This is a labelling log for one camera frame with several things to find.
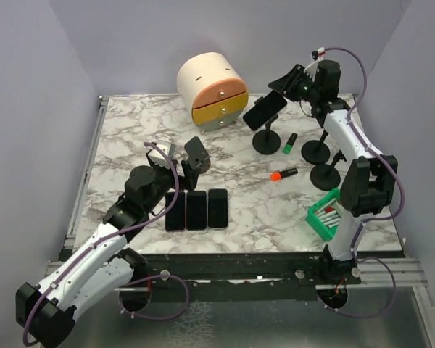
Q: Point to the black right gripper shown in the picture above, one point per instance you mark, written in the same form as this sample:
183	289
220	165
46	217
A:
286	84

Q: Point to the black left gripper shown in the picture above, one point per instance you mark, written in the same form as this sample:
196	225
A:
191	175

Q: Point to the brown round phone stand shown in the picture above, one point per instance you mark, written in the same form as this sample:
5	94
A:
198	157

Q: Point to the white-edged back phone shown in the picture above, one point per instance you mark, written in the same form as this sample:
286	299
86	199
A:
264	109

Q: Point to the grey-cased phone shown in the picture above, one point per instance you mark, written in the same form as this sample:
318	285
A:
217	208

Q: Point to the purple-edged black phone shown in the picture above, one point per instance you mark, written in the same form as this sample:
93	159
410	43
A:
175	219

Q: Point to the black back phone stand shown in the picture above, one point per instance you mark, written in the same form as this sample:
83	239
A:
267	141

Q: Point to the black round-base phone stand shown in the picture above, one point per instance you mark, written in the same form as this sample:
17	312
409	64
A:
316	152

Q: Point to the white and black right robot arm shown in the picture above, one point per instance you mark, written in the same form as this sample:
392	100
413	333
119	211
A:
369	183

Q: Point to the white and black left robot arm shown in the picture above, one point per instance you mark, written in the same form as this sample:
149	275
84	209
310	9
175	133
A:
49	310

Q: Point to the green-capped marker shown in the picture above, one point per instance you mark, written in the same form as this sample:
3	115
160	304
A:
290	143

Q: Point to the round cream drawer cabinet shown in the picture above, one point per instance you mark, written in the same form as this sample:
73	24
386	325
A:
213	92

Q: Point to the orange-capped black marker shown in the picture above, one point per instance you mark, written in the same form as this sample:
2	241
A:
276	176

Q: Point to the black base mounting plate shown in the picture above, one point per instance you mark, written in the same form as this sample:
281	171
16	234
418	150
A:
209	277

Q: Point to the green plastic bin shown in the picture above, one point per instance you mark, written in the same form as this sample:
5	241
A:
325	215

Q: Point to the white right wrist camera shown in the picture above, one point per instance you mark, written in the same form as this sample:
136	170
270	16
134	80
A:
317	57

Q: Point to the aluminium frame rail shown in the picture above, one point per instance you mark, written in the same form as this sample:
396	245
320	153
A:
407	272

